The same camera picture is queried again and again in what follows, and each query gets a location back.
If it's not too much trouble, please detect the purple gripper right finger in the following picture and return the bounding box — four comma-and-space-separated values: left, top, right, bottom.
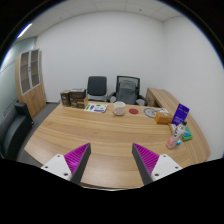
132, 143, 182, 185

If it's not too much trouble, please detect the brown box stack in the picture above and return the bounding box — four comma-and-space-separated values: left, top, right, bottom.
69, 89, 88, 109

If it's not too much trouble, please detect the wooden side desk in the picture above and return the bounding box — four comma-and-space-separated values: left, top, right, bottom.
145, 87, 183, 116

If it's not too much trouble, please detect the purple standing sign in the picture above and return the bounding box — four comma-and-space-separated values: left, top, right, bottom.
172, 104, 190, 125

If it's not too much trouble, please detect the wooden glass-door cabinet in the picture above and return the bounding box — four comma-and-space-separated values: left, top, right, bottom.
15, 49, 46, 118

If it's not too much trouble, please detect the orange tissue box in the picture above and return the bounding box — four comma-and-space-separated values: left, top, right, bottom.
155, 112, 173, 124

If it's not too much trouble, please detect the round patterned plate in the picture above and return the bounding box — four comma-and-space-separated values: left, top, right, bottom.
143, 108, 157, 118

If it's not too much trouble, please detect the green white leaflet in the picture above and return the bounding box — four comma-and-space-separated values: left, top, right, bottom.
85, 103, 107, 113

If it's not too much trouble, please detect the green small packet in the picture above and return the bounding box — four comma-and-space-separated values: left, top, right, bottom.
181, 127, 193, 141

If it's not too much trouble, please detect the grey office chair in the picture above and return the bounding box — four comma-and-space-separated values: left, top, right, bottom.
87, 76, 107, 102

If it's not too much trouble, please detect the black mesh office chair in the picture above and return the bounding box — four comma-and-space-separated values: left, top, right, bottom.
106, 75, 148, 106

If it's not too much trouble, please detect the dark brown gift box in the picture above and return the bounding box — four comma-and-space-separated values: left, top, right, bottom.
60, 90, 71, 107

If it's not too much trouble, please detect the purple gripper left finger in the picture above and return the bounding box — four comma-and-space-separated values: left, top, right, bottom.
42, 143, 91, 184

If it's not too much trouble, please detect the red round coaster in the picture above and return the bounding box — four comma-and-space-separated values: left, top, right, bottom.
129, 108, 139, 115

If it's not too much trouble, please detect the black leather sofa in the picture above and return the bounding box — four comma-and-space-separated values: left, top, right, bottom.
0, 102, 33, 160

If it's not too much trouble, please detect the white ceramic mug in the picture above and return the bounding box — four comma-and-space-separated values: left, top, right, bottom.
113, 101, 126, 116

